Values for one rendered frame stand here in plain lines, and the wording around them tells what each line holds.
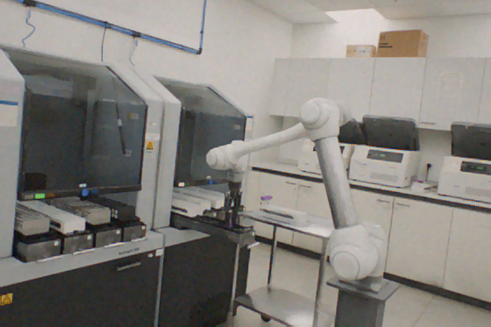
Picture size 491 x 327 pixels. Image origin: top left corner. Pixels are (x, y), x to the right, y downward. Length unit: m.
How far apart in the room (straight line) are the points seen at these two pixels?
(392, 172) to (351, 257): 2.58
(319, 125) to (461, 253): 2.67
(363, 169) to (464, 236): 1.06
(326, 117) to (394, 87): 2.85
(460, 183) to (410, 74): 1.19
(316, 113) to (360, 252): 0.57
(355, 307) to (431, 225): 2.28
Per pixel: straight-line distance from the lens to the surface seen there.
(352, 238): 1.70
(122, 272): 2.13
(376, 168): 4.23
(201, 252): 2.52
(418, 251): 4.21
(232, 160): 1.99
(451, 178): 4.08
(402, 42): 4.64
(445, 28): 4.89
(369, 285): 1.94
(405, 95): 4.48
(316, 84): 4.84
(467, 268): 4.17
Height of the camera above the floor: 1.35
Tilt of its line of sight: 3 degrees down
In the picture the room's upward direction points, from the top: 6 degrees clockwise
